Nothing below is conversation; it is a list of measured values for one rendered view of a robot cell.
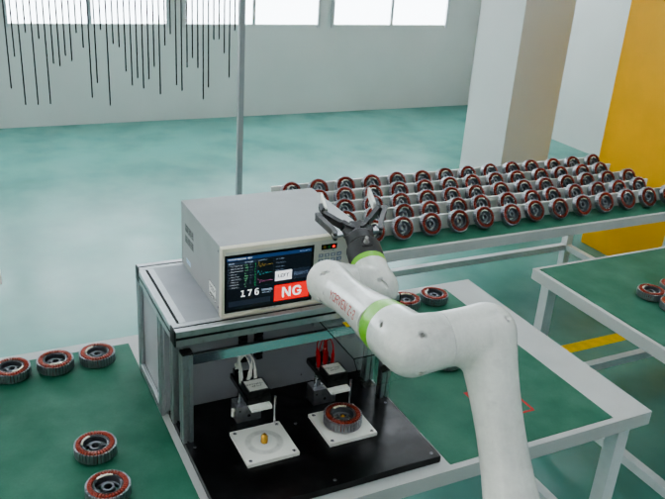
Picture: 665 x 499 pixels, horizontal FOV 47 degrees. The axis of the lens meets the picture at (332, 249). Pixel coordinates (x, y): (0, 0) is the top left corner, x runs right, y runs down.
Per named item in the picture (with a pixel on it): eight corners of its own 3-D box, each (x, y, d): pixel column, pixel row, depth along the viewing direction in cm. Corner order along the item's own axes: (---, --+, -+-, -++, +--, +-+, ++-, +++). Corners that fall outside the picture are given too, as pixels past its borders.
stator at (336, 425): (367, 431, 220) (368, 420, 218) (330, 437, 216) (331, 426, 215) (353, 409, 229) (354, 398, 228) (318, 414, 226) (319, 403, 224)
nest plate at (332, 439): (377, 435, 220) (377, 432, 220) (330, 448, 214) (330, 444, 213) (352, 406, 232) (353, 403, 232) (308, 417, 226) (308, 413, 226)
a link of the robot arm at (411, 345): (456, 380, 146) (457, 320, 143) (396, 393, 141) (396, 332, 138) (412, 347, 162) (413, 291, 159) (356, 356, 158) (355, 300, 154)
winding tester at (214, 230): (364, 295, 224) (370, 231, 216) (221, 319, 206) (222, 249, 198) (309, 245, 256) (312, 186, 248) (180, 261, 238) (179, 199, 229)
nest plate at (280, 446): (299, 454, 210) (300, 451, 209) (247, 468, 204) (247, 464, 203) (278, 424, 222) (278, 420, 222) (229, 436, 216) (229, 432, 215)
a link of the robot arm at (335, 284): (402, 351, 162) (414, 301, 160) (353, 348, 157) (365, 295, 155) (337, 299, 194) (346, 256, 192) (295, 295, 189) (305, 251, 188)
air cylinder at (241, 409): (260, 418, 224) (261, 402, 222) (237, 424, 221) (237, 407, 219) (254, 408, 228) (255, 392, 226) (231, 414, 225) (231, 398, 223)
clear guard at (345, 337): (439, 371, 210) (442, 352, 207) (362, 389, 199) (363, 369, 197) (381, 317, 236) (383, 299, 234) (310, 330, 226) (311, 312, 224)
